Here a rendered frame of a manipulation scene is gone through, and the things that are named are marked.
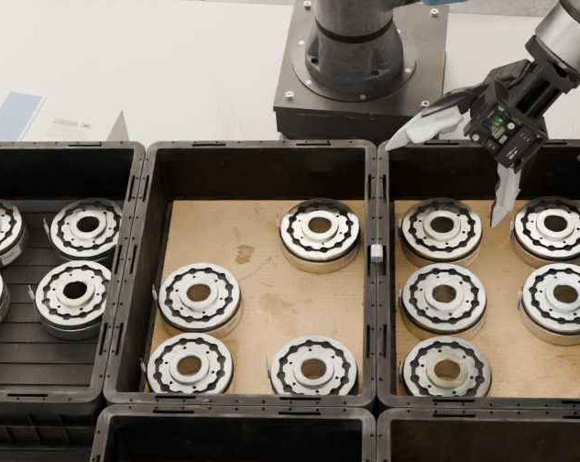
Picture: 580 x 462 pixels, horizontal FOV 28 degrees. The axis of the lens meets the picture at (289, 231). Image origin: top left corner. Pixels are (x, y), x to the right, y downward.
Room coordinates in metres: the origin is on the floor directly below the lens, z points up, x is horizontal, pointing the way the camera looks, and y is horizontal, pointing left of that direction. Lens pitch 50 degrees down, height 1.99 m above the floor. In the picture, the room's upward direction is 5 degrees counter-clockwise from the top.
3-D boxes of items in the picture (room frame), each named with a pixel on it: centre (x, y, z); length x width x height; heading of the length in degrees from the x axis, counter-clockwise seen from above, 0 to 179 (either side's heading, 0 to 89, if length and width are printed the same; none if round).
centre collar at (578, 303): (0.81, -0.32, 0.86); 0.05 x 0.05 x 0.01
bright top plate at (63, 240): (0.99, 0.26, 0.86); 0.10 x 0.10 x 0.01
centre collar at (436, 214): (0.94, -0.19, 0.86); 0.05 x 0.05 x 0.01
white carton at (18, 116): (1.27, 0.35, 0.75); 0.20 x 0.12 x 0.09; 71
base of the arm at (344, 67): (1.34, -0.12, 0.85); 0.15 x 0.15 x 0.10
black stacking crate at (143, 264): (0.86, 0.05, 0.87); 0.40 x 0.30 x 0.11; 173
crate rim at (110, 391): (0.86, 0.05, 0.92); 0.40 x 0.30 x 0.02; 173
